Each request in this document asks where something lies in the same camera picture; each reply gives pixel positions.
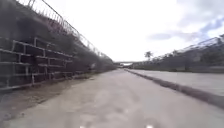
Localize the metal fence on embankment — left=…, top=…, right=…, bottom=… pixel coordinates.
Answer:
left=16, top=0, right=113, bottom=60

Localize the grey concrete path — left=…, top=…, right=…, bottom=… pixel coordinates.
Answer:
left=1, top=68, right=224, bottom=128

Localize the railing on sloped embankment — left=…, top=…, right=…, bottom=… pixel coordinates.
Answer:
left=146, top=33, right=224, bottom=63

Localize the grey water channel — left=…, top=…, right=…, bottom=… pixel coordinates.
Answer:
left=128, top=68, right=224, bottom=98

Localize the dark block retaining wall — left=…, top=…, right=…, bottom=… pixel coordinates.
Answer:
left=0, top=0, right=118, bottom=92

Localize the palm tree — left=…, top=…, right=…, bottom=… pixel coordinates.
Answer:
left=144, top=50, right=154, bottom=62

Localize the dirt strip beside path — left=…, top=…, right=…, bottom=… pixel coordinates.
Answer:
left=0, top=71, right=101, bottom=124

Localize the sloped concrete embankment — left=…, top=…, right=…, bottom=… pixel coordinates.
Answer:
left=131, top=43, right=224, bottom=74

